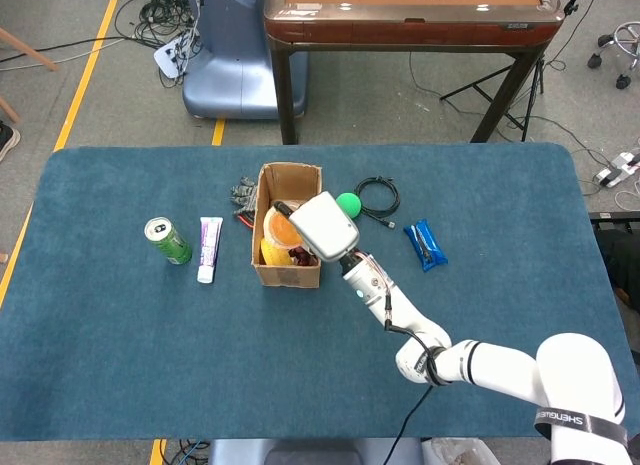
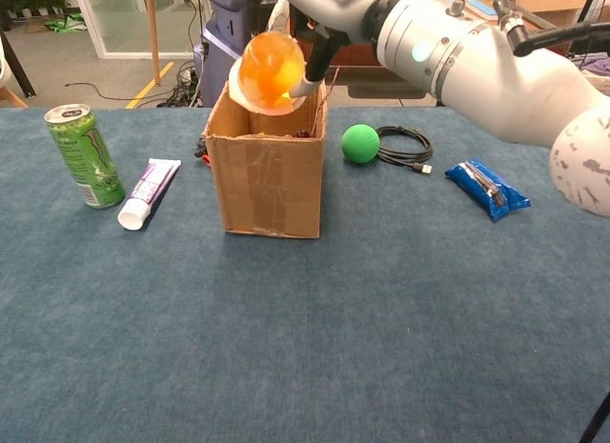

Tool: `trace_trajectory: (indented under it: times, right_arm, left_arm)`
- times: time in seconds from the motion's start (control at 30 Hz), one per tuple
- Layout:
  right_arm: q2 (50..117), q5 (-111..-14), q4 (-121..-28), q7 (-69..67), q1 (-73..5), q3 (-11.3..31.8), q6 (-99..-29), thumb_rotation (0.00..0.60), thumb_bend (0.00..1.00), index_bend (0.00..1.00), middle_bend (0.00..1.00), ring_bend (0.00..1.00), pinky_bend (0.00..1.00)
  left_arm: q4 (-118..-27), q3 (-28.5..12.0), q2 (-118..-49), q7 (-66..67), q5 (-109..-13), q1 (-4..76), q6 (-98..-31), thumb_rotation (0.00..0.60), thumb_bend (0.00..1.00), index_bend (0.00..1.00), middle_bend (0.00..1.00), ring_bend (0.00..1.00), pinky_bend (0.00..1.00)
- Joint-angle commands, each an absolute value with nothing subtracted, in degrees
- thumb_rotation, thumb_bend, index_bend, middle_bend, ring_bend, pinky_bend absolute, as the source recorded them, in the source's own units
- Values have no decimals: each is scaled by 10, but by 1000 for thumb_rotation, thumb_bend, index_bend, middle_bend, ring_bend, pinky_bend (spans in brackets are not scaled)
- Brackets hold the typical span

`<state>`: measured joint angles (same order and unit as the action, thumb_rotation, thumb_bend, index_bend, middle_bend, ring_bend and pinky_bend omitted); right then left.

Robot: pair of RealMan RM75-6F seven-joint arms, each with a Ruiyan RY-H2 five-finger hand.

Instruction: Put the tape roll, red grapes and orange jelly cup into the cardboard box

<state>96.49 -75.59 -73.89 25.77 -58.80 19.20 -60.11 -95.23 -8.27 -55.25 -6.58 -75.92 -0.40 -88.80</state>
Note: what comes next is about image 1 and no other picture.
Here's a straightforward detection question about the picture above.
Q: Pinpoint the open cardboard box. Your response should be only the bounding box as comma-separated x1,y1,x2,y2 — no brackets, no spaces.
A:
250,161,324,289

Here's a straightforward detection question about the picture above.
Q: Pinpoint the orange cup dessert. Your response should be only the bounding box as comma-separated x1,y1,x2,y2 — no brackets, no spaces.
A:
262,204,306,250

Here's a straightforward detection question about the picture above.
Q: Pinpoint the blue snack packet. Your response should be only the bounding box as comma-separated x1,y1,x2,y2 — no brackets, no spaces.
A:
402,217,449,274

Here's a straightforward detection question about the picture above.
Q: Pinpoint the black equipment case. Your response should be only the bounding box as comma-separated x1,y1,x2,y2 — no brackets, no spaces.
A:
589,210,640,306

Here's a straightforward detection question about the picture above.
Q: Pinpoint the green energy drink can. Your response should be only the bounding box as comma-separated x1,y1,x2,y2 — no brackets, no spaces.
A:
143,216,194,267

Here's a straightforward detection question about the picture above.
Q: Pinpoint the yellow tape roll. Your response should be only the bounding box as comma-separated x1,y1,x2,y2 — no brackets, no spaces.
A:
259,237,294,266

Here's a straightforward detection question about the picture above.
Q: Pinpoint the grey black glove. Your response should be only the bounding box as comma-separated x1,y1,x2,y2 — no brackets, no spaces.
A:
229,176,259,217

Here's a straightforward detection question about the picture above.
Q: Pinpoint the blue felt table mat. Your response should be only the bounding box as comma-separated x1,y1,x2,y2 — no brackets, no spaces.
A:
0,142,640,442

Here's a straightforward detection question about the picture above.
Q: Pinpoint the white power strip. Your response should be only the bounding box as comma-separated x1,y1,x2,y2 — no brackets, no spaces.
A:
592,150,640,189
152,34,194,80

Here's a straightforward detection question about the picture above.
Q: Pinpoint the purple grape bunch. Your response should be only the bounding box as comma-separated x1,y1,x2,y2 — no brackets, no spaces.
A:
289,245,321,267

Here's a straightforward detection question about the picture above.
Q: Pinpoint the green ball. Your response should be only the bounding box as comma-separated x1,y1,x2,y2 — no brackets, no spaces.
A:
335,191,363,220

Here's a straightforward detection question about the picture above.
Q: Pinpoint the coiled black usb cable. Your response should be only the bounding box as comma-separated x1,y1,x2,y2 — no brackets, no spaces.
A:
353,176,401,230

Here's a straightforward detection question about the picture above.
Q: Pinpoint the black floor cable bundle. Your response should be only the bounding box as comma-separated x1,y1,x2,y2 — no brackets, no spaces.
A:
114,0,201,89

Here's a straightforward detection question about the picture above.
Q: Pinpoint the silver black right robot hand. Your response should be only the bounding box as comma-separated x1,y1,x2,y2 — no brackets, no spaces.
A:
272,190,361,263

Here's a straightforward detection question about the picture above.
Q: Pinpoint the chrome stool with casters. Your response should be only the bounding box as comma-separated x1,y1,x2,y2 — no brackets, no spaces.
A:
587,20,640,91

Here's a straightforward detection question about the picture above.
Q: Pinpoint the black tripod stand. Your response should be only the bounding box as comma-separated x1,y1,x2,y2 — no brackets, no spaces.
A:
439,54,546,143

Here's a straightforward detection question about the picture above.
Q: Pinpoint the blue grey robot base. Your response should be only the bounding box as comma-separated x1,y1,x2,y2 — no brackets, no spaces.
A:
181,0,309,121

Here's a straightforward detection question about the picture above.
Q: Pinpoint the black shoe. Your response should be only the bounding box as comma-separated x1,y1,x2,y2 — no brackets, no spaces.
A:
0,120,22,164

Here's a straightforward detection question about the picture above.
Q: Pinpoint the brown mahjong table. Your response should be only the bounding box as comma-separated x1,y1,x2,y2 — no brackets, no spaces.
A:
262,0,561,145

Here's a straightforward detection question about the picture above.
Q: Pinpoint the purple white toothpaste tube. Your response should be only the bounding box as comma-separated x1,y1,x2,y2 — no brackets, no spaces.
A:
196,215,225,285

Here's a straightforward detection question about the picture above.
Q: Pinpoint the wooden stand leg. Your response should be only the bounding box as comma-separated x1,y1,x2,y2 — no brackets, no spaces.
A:
0,27,60,72

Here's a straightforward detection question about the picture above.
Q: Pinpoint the grey blue robot torso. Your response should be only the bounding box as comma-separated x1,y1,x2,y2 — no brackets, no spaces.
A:
207,437,426,465

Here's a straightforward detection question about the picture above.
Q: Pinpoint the clear plastic bag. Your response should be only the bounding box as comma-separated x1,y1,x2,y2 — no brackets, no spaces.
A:
422,437,501,465

